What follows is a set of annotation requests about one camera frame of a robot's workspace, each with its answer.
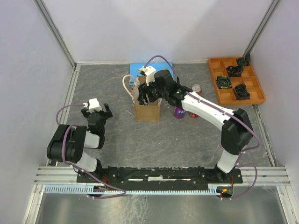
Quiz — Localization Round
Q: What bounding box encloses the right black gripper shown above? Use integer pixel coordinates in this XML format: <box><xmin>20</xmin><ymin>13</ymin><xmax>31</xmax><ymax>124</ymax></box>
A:
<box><xmin>137</xmin><ymin>77</ymin><xmax>167</xmax><ymax>107</ymax></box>

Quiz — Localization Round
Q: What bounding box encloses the burlap canvas bag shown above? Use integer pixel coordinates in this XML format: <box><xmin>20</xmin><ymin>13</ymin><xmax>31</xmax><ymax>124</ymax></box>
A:
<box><xmin>122</xmin><ymin>74</ymin><xmax>162</xmax><ymax>122</ymax></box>

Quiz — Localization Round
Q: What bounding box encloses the red cola can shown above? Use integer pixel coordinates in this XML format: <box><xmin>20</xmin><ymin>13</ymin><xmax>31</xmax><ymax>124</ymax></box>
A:
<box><xmin>189</xmin><ymin>112</ymin><xmax>199</xmax><ymax>118</ymax></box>
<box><xmin>191</xmin><ymin>84</ymin><xmax>202</xmax><ymax>95</ymax></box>

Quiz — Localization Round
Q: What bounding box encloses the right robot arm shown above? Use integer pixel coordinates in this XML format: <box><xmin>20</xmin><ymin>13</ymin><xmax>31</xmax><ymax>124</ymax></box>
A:
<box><xmin>138</xmin><ymin>67</ymin><xmax>253</xmax><ymax>182</ymax></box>

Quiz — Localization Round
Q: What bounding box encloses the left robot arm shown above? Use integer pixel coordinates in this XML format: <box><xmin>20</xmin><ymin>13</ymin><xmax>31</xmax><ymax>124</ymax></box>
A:
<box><xmin>47</xmin><ymin>102</ymin><xmax>113</xmax><ymax>182</ymax></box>

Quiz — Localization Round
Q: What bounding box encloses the blue yellow rolled sock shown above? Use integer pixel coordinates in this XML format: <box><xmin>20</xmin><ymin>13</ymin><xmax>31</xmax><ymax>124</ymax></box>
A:
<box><xmin>216</xmin><ymin>76</ymin><xmax>232</xmax><ymax>89</ymax></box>

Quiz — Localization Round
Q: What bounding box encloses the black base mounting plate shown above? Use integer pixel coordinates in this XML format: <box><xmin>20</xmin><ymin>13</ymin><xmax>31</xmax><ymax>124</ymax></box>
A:
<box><xmin>76</xmin><ymin>166</ymin><xmax>243</xmax><ymax>190</ymax></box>

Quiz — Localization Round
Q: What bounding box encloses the orange compartment tray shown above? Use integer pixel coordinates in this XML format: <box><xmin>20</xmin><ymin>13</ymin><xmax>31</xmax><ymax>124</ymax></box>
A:
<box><xmin>208</xmin><ymin>57</ymin><xmax>266</xmax><ymax>105</ymax></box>

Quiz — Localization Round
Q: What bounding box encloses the black rolled sock upper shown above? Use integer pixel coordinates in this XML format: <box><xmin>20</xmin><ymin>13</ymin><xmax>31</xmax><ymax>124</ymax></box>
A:
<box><xmin>226</xmin><ymin>65</ymin><xmax>244</xmax><ymax>77</ymax></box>

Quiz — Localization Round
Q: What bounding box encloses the black rolled sock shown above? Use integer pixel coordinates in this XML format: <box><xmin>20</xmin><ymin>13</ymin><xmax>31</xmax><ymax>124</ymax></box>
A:
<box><xmin>226</xmin><ymin>65</ymin><xmax>244</xmax><ymax>77</ymax></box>
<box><xmin>234</xmin><ymin>84</ymin><xmax>250</xmax><ymax>100</ymax></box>

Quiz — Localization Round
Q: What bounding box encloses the black rolled sock lower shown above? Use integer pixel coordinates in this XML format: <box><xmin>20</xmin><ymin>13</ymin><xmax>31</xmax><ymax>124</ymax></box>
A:
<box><xmin>234</xmin><ymin>84</ymin><xmax>250</xmax><ymax>100</ymax></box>

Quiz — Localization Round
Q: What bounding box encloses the teal rolled sock corner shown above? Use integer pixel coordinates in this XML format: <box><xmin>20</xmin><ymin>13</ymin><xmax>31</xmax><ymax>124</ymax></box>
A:
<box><xmin>236</xmin><ymin>53</ymin><xmax>251</xmax><ymax>67</ymax></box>

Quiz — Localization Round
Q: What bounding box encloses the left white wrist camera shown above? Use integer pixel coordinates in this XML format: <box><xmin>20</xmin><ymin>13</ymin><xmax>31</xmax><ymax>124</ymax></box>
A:
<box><xmin>83</xmin><ymin>98</ymin><xmax>103</xmax><ymax>113</ymax></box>

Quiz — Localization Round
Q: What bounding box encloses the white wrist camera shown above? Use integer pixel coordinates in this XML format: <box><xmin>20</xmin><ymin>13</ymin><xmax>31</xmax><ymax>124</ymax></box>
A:
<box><xmin>83</xmin><ymin>98</ymin><xmax>103</xmax><ymax>113</ymax></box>
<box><xmin>139</xmin><ymin>66</ymin><xmax>156</xmax><ymax>86</ymax></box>

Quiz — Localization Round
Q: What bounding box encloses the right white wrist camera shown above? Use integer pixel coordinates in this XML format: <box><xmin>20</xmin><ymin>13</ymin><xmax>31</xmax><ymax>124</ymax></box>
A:
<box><xmin>139</xmin><ymin>66</ymin><xmax>156</xmax><ymax>86</ymax></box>

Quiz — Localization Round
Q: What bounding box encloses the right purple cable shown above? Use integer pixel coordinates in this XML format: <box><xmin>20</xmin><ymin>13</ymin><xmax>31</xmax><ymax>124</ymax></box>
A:
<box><xmin>144</xmin><ymin>55</ymin><xmax>261</xmax><ymax>200</ymax></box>

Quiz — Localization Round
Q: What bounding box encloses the purple cable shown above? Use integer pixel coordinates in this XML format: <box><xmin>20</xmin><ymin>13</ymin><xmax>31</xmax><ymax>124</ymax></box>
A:
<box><xmin>144</xmin><ymin>55</ymin><xmax>261</xmax><ymax>200</ymax></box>
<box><xmin>56</xmin><ymin>104</ymin><xmax>127</xmax><ymax>200</ymax></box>

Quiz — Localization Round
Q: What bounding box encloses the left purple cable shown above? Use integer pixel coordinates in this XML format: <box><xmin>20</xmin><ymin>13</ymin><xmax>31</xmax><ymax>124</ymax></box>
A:
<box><xmin>56</xmin><ymin>104</ymin><xmax>127</xmax><ymax>200</ymax></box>

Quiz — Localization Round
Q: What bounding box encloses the light blue cable duct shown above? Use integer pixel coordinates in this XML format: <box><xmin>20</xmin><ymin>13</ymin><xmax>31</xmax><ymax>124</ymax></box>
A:
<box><xmin>44</xmin><ymin>183</ymin><xmax>222</xmax><ymax>194</ymax></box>

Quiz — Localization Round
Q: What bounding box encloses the aluminium frame rail front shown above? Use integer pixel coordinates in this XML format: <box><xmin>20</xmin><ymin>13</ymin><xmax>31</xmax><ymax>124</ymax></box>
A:
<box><xmin>34</xmin><ymin>167</ymin><xmax>290</xmax><ymax>186</ymax></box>

